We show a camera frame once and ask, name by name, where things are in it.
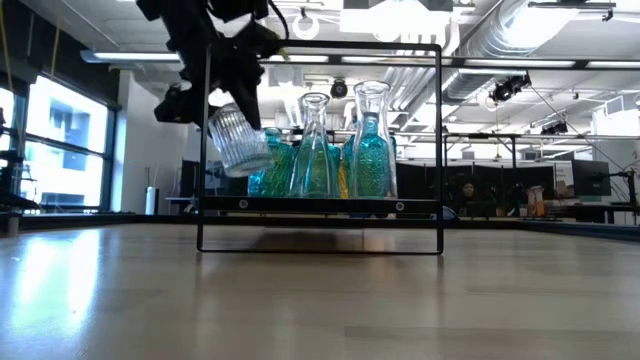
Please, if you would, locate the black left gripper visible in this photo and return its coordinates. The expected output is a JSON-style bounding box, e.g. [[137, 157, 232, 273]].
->
[[209, 19, 282, 131]]

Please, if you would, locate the small clear glass vase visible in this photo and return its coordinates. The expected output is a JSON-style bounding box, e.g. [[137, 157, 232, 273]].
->
[[207, 102, 274, 179], [288, 92, 343, 199]]

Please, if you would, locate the tall clear glass vase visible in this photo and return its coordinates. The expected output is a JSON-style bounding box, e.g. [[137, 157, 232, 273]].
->
[[349, 79, 400, 200]]

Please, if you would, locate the white cylindrical canister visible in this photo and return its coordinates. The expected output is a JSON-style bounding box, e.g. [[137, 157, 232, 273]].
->
[[144, 186, 160, 216]]

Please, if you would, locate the white ceiling light panel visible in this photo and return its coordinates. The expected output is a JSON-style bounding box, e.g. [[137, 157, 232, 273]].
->
[[339, 0, 454, 42]]

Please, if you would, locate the large window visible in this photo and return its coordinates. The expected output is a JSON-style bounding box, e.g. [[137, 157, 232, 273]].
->
[[0, 74, 121, 214]]

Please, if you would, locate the person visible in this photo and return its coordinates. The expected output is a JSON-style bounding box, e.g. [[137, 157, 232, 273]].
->
[[449, 174, 494, 217]]

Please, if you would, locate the black equipment rack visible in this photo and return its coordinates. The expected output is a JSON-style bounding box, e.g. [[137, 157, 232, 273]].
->
[[0, 119, 42, 211]]

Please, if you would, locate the small orange object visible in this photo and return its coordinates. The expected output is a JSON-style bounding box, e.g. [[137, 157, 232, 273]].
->
[[527, 185, 549, 217]]

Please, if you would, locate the black ceiling track bar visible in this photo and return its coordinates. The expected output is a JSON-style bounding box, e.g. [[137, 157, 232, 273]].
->
[[527, 0, 617, 22]]

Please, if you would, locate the black computer monitor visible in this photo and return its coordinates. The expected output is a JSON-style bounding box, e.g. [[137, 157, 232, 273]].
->
[[572, 158, 612, 197]]

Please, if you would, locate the dark office desk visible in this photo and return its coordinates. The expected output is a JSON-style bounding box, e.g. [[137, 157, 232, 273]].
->
[[564, 201, 640, 225]]

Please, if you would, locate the white ceiling ring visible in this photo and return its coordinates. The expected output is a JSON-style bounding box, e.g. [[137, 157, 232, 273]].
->
[[291, 13, 321, 41]]

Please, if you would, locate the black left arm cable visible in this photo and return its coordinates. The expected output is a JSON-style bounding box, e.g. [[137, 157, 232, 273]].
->
[[267, 0, 291, 41]]

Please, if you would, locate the wooden tray with metal handles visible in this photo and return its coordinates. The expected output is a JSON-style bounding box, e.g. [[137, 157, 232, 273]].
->
[[196, 39, 446, 256]]

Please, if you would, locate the white ribbed ceiling duct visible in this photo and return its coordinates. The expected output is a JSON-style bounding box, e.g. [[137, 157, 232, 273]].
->
[[344, 67, 440, 132]]

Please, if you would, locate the black aluminium table frame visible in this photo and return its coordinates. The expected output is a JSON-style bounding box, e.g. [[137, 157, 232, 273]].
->
[[0, 212, 640, 242]]

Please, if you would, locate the yellow hanging cable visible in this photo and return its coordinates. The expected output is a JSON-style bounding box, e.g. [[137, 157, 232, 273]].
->
[[48, 0, 62, 80], [0, 0, 12, 79]]

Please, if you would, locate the silver ventilation duct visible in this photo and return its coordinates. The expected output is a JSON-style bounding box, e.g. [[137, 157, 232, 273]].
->
[[442, 0, 576, 101]]

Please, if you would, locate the grey post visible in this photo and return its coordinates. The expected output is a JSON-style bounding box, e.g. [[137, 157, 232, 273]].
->
[[5, 208, 22, 237]]

